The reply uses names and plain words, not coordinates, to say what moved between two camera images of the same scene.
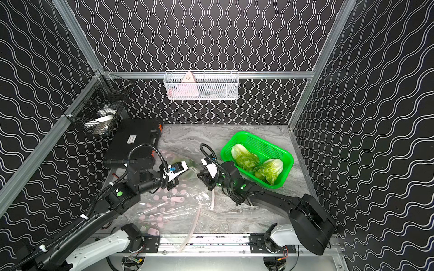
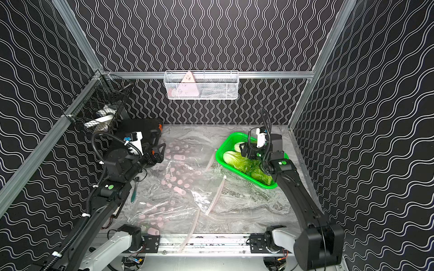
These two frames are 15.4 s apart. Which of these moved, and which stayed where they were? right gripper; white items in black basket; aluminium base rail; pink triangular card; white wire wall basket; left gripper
Moved: right gripper; left gripper
Stayed: white items in black basket; white wire wall basket; pink triangular card; aluminium base rail
